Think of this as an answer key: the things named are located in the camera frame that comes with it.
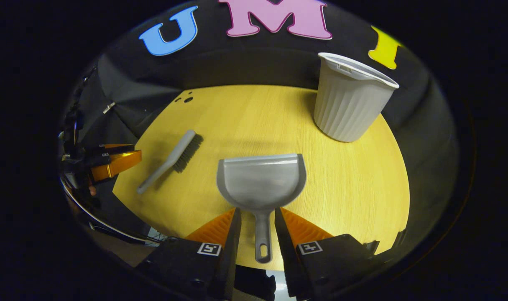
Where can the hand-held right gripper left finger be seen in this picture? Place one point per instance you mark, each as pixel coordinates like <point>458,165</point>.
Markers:
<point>232,251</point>

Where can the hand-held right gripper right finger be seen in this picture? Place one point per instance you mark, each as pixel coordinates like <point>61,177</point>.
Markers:
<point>285,251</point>

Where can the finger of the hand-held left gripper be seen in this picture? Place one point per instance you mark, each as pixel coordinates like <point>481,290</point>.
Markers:
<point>120,164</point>
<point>116,149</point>

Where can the small grey broom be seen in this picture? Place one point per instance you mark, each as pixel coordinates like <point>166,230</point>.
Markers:
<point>174,156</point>

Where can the grey plastic dustpan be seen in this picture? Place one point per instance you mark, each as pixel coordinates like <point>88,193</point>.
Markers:
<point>260,184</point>

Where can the white ribbed garbage bin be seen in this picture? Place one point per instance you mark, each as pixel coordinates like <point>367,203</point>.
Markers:
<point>350,104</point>

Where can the black backdrop cloth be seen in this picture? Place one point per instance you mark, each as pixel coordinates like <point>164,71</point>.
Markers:
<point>258,62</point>

